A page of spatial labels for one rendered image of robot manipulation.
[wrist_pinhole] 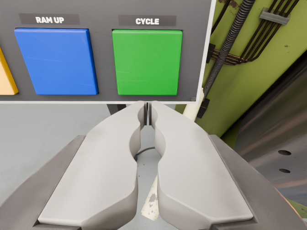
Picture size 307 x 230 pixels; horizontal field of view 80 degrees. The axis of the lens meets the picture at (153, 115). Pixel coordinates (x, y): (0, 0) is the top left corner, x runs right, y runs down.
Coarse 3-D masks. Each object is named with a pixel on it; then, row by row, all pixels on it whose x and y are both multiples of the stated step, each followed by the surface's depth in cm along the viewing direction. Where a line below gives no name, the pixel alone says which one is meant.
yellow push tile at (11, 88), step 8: (0, 48) 20; (0, 56) 20; (0, 64) 21; (0, 72) 21; (8, 72) 22; (0, 80) 22; (8, 80) 22; (0, 88) 22; (8, 88) 22; (16, 88) 23
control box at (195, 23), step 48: (0, 0) 18; (48, 0) 18; (96, 0) 18; (144, 0) 18; (192, 0) 18; (96, 48) 21; (192, 48) 21; (0, 96) 23; (48, 96) 24; (96, 96) 24; (144, 96) 24; (192, 96) 24
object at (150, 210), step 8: (200, 96) 64; (192, 104) 62; (200, 104) 63; (184, 112) 62; (192, 112) 61; (192, 120) 60; (152, 192) 50; (152, 200) 48; (144, 208) 48; (152, 208) 47; (152, 216) 47
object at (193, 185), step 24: (168, 120) 10; (168, 144) 8; (192, 144) 8; (168, 168) 7; (192, 168) 7; (216, 168) 7; (168, 192) 6; (192, 192) 6; (216, 192) 6; (168, 216) 6; (192, 216) 6; (216, 216) 5; (240, 216) 5
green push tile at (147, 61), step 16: (112, 32) 19; (128, 32) 19; (144, 32) 19; (160, 32) 19; (176, 32) 19; (128, 48) 20; (144, 48) 20; (160, 48) 20; (176, 48) 20; (128, 64) 21; (144, 64) 21; (160, 64) 21; (176, 64) 21; (128, 80) 22; (144, 80) 22; (160, 80) 22; (176, 80) 22
